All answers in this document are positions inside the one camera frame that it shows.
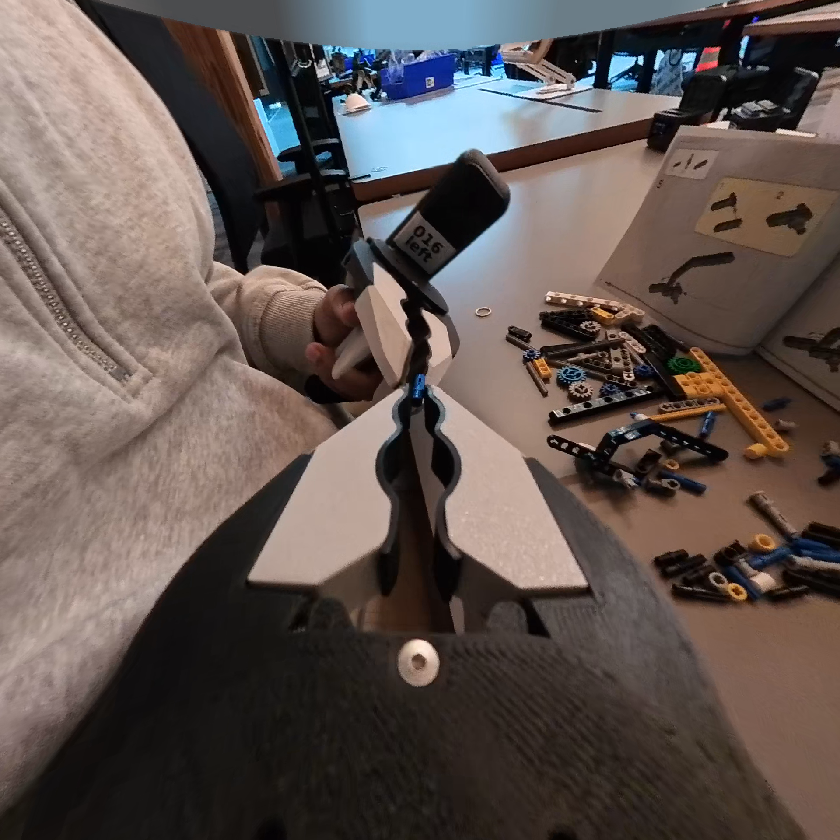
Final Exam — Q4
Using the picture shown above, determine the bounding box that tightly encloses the blue storage bin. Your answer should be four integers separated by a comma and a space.
384, 52, 457, 102

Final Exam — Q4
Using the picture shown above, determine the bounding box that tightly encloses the black equipment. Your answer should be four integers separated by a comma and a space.
682, 64, 821, 132

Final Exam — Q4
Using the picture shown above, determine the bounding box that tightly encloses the person's left forearm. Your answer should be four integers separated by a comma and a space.
209, 261, 330, 395

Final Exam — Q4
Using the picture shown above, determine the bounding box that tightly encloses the small black box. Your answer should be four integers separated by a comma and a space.
650, 110, 690, 151

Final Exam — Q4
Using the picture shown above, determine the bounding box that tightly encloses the grey desk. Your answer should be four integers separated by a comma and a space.
331, 69, 686, 203

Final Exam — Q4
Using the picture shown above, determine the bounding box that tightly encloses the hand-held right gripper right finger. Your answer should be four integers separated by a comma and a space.
420, 387, 590, 636

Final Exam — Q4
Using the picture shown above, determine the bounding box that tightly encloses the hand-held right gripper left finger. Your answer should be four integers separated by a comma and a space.
247, 387, 416, 630

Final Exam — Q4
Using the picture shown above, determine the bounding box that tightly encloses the person's left hand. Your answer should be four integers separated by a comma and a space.
305, 283, 378, 403

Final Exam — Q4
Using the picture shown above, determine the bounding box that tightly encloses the yellow lego beam frame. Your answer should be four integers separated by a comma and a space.
669, 348, 791, 460

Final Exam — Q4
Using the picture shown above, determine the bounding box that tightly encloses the pile of lego pieces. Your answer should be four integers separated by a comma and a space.
505, 289, 840, 603

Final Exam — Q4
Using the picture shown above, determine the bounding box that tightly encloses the black office chair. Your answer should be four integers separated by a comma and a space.
98, 0, 358, 290

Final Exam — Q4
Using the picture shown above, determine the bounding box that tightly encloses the lego instruction booklet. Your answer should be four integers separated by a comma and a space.
755, 262, 840, 413
596, 125, 840, 349

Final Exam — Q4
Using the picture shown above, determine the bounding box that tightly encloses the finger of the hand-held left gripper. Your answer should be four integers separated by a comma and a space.
419, 312, 462, 389
356, 262, 424, 391

